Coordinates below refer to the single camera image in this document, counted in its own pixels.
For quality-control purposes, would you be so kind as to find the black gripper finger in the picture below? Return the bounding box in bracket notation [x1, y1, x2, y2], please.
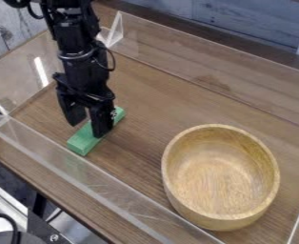
[57, 91, 87, 127]
[89, 102, 116, 138]

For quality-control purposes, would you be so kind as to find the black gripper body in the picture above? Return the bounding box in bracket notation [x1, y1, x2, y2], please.
[53, 47, 116, 110]

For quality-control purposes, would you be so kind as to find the green rectangular block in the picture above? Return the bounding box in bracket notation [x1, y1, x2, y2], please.
[67, 106, 125, 157]

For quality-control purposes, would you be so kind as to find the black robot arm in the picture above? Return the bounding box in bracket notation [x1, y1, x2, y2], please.
[4, 0, 116, 138]

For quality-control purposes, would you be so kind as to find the brown wooden bowl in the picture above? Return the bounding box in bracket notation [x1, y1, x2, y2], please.
[161, 124, 282, 232]

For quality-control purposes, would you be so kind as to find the clear acrylic corner bracket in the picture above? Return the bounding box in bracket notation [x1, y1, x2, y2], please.
[96, 11, 123, 48]

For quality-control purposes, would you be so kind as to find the clear acrylic enclosure wall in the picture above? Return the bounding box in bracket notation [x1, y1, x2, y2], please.
[0, 8, 299, 244]

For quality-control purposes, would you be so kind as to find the black metal bracket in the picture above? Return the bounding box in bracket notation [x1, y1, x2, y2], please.
[27, 211, 72, 244]

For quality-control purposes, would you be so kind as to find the black cable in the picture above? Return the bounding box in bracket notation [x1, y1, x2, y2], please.
[0, 212, 23, 244]

